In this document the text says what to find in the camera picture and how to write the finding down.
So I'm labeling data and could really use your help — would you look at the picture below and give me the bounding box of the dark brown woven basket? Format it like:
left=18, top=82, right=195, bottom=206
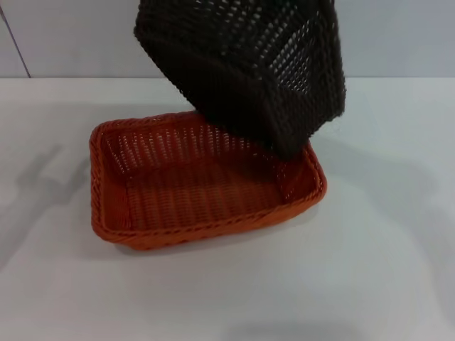
left=133, top=0, right=351, bottom=161

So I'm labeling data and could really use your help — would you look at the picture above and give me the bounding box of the orange woven plastic basket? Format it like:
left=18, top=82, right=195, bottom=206
left=88, top=110, right=328, bottom=252

